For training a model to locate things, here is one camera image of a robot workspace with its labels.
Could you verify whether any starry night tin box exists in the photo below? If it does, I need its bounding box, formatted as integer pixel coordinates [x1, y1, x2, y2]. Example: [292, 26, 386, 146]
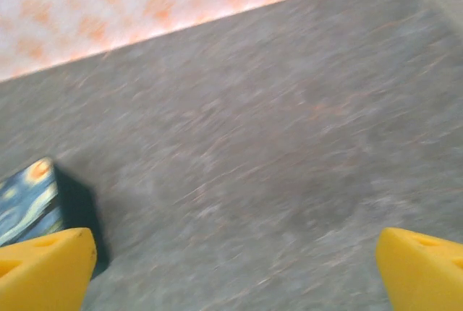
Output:
[0, 156, 110, 280]

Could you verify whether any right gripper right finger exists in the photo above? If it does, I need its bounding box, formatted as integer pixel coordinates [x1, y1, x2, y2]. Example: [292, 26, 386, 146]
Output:
[375, 226, 463, 311]

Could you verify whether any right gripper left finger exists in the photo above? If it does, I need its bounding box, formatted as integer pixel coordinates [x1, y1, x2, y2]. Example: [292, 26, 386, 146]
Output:
[0, 227, 98, 311]

